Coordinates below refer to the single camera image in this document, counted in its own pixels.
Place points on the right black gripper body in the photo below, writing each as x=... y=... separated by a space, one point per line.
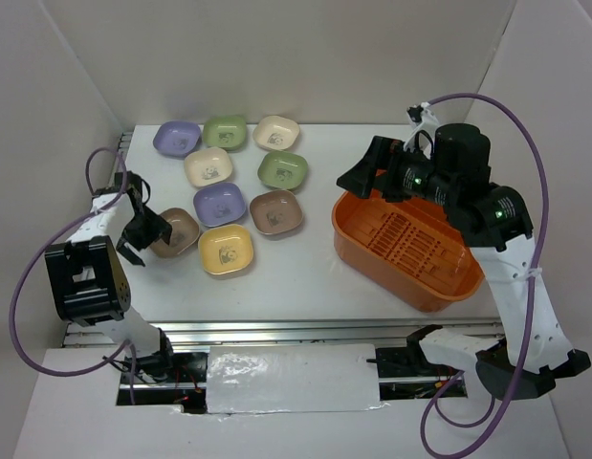
x=391 y=154

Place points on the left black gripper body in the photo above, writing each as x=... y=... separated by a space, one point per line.
x=142 y=230

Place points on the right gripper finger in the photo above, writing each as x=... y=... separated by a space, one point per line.
x=359 y=179
x=389 y=191

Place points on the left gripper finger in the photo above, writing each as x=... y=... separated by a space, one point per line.
x=161 y=230
x=128 y=254

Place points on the brown plate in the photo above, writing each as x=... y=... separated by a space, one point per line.
x=185 y=233
x=276 y=212

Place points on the purple plate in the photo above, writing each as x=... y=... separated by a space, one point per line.
x=177 y=138
x=219 y=204

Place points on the yellow plate front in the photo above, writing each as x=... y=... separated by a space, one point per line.
x=227 y=249

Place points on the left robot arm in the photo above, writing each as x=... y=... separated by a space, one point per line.
x=89 y=283

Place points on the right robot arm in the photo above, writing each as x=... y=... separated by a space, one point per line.
x=496 y=227

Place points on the orange plastic bin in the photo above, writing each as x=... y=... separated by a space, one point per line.
x=407 y=248

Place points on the green plate middle right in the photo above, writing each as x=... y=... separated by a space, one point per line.
x=282 y=170

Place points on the green plate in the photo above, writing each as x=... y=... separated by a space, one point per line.
x=282 y=170
x=227 y=132

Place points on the cream plate middle left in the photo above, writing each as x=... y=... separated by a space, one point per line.
x=208 y=166

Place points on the cream plate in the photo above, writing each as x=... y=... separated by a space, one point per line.
x=276 y=133
x=208 y=166

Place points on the cream plate back right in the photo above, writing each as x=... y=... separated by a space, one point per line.
x=276 y=133

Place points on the green plate back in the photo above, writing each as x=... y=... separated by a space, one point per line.
x=227 y=132

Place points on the white foil cover sheet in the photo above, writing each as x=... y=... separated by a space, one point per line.
x=285 y=379

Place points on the aluminium rail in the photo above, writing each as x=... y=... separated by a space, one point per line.
x=384 y=332

